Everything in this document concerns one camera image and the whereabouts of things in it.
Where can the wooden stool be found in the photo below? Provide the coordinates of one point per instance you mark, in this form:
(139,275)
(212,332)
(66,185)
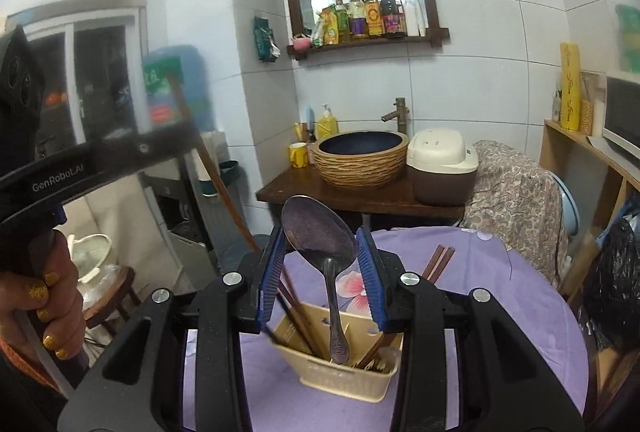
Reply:
(117,297)

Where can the black plastic bag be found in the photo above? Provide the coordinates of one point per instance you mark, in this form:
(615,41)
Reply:
(615,287)

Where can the metal spoon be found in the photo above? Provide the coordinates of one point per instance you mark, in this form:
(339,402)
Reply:
(315,227)

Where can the dark wooden counter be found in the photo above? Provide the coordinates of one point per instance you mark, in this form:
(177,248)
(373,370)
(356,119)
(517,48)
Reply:
(300,194)

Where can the purple label oil bottle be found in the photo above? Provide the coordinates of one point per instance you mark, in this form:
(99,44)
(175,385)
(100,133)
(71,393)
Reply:
(358,24)

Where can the blue water bottle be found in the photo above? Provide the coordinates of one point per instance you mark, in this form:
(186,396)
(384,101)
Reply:
(192,81)

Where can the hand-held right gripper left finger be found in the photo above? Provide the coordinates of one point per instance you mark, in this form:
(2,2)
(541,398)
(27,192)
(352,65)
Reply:
(272,282)

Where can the glass sliding door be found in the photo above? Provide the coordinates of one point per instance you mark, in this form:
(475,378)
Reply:
(95,76)

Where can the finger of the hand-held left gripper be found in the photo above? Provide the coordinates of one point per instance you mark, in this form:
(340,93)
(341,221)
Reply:
(170,139)

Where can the wooden shelf unit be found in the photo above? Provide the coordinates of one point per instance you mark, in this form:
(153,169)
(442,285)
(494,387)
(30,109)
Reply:
(560,151)

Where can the yellow mug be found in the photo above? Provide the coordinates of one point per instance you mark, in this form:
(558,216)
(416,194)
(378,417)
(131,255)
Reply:
(298,156)

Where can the cream perforated utensil holder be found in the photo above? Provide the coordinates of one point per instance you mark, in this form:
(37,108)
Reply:
(340,382)

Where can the light blue plastic basin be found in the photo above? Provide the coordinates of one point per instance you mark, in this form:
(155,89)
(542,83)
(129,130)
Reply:
(567,207)

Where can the dark soy sauce bottle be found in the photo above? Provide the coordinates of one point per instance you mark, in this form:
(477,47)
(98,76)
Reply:
(392,14)

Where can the yellow soap bottle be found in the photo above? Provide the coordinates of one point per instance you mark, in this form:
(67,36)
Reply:
(327,124)

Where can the tall yellow box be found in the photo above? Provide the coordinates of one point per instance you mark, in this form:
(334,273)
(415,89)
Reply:
(570,86)

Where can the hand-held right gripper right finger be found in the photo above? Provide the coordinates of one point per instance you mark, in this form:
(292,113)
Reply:
(372,282)

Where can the yellow green packet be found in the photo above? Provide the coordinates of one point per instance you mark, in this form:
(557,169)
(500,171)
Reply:
(327,29)

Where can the bamboo style faucet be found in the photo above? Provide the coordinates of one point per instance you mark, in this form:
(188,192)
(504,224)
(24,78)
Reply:
(400,114)

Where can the tan packet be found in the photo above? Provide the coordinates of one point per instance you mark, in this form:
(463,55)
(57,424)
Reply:
(591,104)

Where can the pink small bowl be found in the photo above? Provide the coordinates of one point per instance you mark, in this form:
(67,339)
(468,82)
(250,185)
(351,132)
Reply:
(302,44)

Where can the small clear bottle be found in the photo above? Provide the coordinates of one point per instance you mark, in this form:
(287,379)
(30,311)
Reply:
(557,104)

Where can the white paper cup stack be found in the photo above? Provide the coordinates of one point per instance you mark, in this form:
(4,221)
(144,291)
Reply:
(207,161)

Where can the green and yellow package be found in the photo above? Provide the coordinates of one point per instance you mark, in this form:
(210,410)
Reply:
(629,39)

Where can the white microwave oven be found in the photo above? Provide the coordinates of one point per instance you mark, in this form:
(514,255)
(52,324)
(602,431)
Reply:
(622,111)

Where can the white plastic bottle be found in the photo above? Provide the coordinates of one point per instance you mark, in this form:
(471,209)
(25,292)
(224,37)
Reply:
(416,16)

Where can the amber sauce bottle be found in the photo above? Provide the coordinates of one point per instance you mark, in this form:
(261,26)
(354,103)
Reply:
(372,16)

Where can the floral patterned cloth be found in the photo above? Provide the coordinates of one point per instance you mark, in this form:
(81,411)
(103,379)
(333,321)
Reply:
(515,207)

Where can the reddish brown chopstick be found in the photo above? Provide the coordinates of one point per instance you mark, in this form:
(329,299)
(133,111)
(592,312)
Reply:
(306,312)

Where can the purple floral tablecloth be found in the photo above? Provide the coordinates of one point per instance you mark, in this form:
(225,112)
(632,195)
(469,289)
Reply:
(500,312)

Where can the woven pattern wash basin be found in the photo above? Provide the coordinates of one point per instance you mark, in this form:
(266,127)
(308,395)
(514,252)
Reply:
(360,164)

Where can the cream and brown rice cooker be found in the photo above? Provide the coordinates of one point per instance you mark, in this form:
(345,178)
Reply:
(440,166)

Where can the grey water dispenser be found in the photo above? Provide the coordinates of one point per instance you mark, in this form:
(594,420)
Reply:
(165,212)

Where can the person's left hand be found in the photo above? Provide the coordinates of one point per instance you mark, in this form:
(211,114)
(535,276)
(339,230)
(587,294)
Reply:
(60,297)

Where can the green oil bottle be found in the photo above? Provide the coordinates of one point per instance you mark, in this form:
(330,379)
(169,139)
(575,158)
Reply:
(342,24)

